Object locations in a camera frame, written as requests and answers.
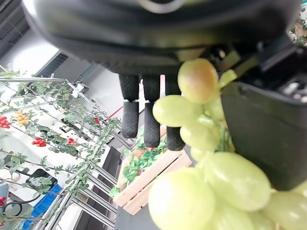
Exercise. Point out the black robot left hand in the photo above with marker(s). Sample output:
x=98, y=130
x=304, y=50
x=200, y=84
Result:
x=153, y=31

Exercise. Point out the green grape bunch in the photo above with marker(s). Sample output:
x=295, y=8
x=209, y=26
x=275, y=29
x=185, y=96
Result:
x=211, y=167

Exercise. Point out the red berry cluster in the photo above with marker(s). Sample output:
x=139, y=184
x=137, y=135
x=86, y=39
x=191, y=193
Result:
x=39, y=142
x=4, y=122
x=71, y=141
x=96, y=120

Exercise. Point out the wooden crate with green plants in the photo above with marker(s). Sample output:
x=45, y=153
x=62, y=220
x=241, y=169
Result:
x=146, y=177

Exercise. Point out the orange berry cluster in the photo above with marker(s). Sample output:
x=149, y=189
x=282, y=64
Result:
x=21, y=118

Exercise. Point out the blue plastic crate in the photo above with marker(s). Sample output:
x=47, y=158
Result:
x=40, y=206

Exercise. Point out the metal frame with leafy vines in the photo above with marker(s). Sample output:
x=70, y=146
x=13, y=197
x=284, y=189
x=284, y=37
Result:
x=60, y=134

